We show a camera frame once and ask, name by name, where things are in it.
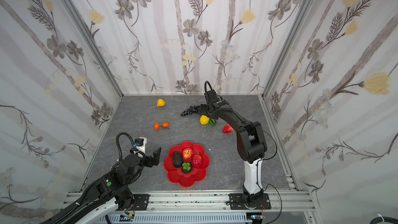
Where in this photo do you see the small yellow pear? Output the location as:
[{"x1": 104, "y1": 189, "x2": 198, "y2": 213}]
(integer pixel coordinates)
[{"x1": 157, "y1": 99, "x2": 165, "y2": 107}]

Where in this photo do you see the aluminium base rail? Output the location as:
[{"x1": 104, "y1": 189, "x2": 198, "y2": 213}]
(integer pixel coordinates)
[{"x1": 57, "y1": 189, "x2": 321, "y2": 224}]

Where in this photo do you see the white vented cable duct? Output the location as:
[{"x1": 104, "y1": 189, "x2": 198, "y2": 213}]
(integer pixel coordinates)
[{"x1": 108, "y1": 213, "x2": 252, "y2": 224}]

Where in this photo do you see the red strawberry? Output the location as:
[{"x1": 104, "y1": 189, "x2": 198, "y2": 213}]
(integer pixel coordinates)
[{"x1": 222, "y1": 124, "x2": 234, "y2": 134}]

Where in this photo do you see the black grape bunch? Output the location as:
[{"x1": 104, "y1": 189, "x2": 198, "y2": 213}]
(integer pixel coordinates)
[{"x1": 180, "y1": 105, "x2": 200, "y2": 117}]

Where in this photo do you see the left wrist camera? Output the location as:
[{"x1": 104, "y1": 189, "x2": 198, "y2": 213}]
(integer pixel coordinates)
[{"x1": 134, "y1": 137, "x2": 147, "y2": 154}]

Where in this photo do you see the red apple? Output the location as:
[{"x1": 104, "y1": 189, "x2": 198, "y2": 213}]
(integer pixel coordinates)
[{"x1": 182, "y1": 148, "x2": 194, "y2": 161}]

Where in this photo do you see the dark red raspberry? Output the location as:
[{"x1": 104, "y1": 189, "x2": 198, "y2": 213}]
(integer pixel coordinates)
[{"x1": 191, "y1": 154, "x2": 203, "y2": 168}]

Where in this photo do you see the dark mangosteen green top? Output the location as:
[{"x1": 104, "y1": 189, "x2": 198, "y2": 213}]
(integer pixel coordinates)
[{"x1": 181, "y1": 162, "x2": 193, "y2": 174}]

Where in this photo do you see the red flower-shaped bowl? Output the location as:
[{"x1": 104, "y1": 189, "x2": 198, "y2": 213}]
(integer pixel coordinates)
[{"x1": 164, "y1": 141, "x2": 210, "y2": 188}]

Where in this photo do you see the dark avocado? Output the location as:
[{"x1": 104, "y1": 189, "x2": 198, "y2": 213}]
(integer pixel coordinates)
[{"x1": 173, "y1": 151, "x2": 184, "y2": 168}]

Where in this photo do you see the yellow lemon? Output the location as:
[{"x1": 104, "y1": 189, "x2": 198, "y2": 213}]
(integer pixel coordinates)
[{"x1": 200, "y1": 115, "x2": 210, "y2": 125}]

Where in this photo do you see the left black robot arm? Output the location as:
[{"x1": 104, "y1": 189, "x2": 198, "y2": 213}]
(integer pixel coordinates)
[{"x1": 43, "y1": 132, "x2": 162, "y2": 224}]

